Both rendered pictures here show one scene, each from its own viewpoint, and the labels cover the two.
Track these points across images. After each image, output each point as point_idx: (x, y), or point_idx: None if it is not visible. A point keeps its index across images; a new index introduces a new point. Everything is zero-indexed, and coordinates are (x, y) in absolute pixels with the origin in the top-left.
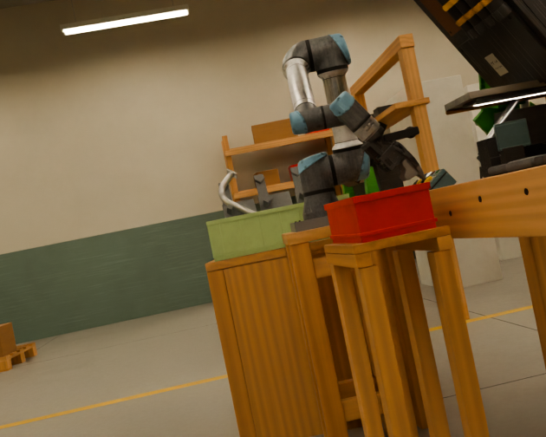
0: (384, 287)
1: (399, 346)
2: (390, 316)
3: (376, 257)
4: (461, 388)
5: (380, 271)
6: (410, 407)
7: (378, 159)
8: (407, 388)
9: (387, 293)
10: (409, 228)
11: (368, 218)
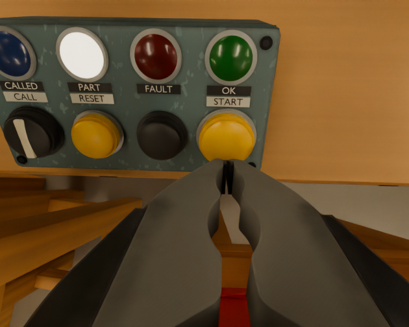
0: (54, 231)
1: (104, 210)
2: (82, 221)
3: (7, 250)
4: None
5: (34, 238)
6: (129, 205)
7: None
8: (123, 206)
9: (63, 224)
10: None
11: None
